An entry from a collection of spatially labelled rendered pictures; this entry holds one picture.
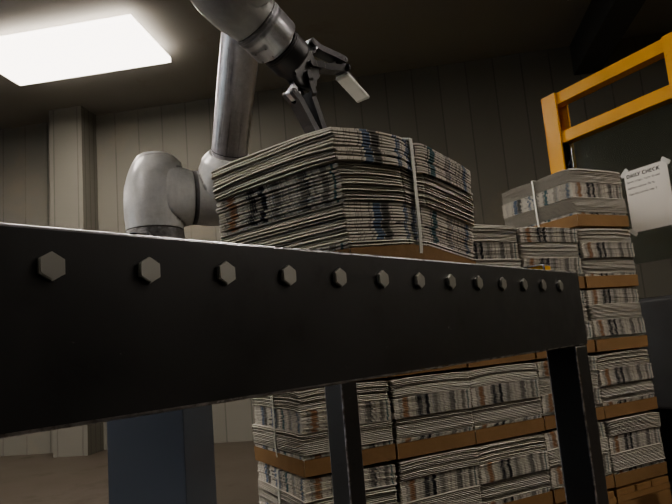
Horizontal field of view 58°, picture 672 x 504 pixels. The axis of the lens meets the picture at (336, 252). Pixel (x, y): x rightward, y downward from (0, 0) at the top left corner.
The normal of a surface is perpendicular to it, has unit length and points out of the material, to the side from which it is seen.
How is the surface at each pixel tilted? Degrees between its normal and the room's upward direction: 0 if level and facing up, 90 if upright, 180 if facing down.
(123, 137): 90
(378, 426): 90
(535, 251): 90
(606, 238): 90
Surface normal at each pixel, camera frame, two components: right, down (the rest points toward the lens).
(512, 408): 0.44, -0.17
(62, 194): -0.15, -0.14
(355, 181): 0.74, -0.16
